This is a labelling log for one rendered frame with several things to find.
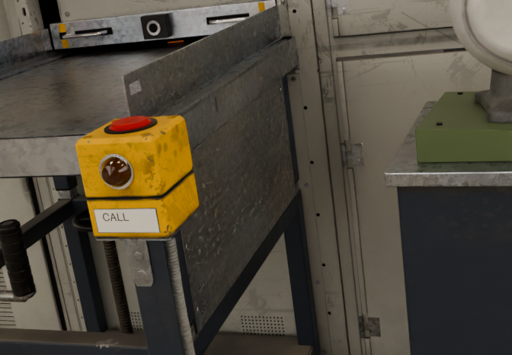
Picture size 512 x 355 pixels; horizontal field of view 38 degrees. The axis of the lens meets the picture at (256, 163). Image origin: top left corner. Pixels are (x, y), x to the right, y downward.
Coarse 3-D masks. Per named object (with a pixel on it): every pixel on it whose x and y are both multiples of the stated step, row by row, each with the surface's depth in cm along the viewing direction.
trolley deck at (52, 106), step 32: (64, 64) 161; (96, 64) 154; (128, 64) 148; (256, 64) 128; (288, 64) 147; (0, 96) 131; (32, 96) 127; (64, 96) 123; (96, 96) 119; (192, 96) 108; (224, 96) 113; (256, 96) 128; (0, 128) 105; (32, 128) 102; (64, 128) 99; (96, 128) 96; (192, 128) 101; (0, 160) 100; (32, 160) 98; (64, 160) 97
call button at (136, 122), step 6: (120, 120) 71; (126, 120) 70; (132, 120) 70; (138, 120) 70; (144, 120) 69; (150, 120) 70; (114, 126) 69; (120, 126) 69; (126, 126) 69; (132, 126) 69; (138, 126) 69
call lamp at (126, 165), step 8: (104, 160) 67; (112, 160) 67; (120, 160) 67; (128, 160) 67; (104, 168) 66; (112, 168) 66; (120, 168) 66; (128, 168) 67; (104, 176) 67; (112, 176) 66; (120, 176) 66; (128, 176) 67; (112, 184) 67; (120, 184) 67; (128, 184) 67
